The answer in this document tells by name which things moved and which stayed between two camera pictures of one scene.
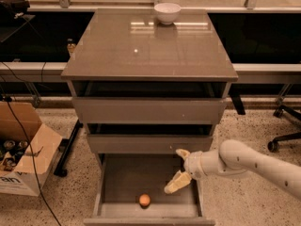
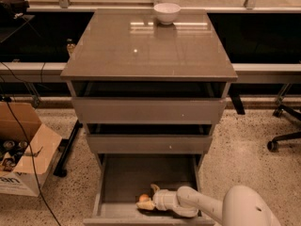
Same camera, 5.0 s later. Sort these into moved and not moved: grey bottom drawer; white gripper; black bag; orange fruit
Moved: white gripper
Not moved: black bag; grey bottom drawer; orange fruit
